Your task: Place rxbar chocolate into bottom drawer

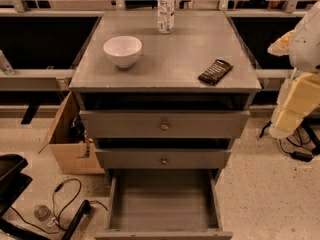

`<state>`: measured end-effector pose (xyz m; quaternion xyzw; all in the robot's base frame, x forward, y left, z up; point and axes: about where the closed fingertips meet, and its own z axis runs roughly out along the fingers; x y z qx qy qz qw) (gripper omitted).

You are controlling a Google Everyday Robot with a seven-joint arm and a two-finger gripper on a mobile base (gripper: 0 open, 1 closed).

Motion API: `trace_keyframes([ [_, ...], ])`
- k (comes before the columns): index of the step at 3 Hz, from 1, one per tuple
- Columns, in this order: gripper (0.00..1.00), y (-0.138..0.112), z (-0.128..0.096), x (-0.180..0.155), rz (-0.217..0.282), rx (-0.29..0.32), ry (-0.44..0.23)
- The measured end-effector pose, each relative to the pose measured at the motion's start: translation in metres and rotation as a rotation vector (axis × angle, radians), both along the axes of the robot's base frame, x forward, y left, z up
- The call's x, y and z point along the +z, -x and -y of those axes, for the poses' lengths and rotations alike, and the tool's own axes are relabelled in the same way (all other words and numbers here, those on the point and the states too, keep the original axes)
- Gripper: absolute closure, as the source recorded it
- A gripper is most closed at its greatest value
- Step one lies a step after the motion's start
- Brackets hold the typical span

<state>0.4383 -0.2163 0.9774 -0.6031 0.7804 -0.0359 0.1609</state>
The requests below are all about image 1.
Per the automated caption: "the black chair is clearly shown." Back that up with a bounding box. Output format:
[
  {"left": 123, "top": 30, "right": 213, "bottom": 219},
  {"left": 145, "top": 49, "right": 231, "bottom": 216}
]
[{"left": 0, "top": 153, "right": 92, "bottom": 240}]

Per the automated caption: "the brown cardboard box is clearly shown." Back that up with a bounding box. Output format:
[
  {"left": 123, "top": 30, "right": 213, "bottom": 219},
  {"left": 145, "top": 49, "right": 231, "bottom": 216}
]
[{"left": 39, "top": 92, "right": 104, "bottom": 175}]

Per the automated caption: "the open bottom grey drawer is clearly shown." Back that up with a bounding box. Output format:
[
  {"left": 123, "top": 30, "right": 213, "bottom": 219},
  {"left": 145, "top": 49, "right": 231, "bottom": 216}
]
[{"left": 95, "top": 169, "right": 232, "bottom": 240}]

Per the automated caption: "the top grey drawer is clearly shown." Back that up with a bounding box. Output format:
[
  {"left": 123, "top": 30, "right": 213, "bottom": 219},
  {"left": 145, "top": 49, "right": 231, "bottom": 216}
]
[{"left": 80, "top": 110, "right": 250, "bottom": 138}]

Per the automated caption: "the clear plastic water bottle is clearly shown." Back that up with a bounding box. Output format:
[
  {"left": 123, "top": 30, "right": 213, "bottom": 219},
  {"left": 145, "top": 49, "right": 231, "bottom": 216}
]
[{"left": 157, "top": 0, "right": 175, "bottom": 34}]

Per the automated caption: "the white ceramic bowl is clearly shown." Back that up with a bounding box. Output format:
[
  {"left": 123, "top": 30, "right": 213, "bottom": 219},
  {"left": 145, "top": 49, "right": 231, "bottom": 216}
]
[{"left": 103, "top": 36, "right": 142, "bottom": 68}]

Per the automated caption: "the middle grey drawer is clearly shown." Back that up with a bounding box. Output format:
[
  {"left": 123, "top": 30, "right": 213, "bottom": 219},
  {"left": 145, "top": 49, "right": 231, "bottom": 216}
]
[{"left": 96, "top": 149, "right": 231, "bottom": 169}]

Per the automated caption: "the grey drawer cabinet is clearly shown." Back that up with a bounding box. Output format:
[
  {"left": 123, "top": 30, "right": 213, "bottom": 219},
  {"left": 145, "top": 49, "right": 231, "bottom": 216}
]
[{"left": 68, "top": 9, "right": 263, "bottom": 182}]

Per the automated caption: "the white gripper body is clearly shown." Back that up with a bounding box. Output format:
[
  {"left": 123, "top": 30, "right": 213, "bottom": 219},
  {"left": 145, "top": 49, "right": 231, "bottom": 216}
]
[{"left": 267, "top": 29, "right": 320, "bottom": 140}]

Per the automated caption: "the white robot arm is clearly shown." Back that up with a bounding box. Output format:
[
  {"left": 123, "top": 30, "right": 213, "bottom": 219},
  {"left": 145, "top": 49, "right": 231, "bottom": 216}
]
[{"left": 268, "top": 2, "right": 320, "bottom": 139}]

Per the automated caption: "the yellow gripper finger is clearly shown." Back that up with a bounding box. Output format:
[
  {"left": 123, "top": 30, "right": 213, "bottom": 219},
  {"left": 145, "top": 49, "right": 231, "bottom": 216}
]
[
  {"left": 267, "top": 30, "right": 294, "bottom": 56},
  {"left": 269, "top": 73, "right": 320, "bottom": 139}
]

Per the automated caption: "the clear plastic cup on floor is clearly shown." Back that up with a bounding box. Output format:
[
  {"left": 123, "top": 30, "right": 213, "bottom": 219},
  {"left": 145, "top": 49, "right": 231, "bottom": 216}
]
[{"left": 34, "top": 205, "right": 51, "bottom": 221}]

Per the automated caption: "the black cable on floor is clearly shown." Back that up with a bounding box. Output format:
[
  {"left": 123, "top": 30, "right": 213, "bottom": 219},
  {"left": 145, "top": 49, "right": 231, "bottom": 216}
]
[{"left": 9, "top": 178, "right": 109, "bottom": 235}]

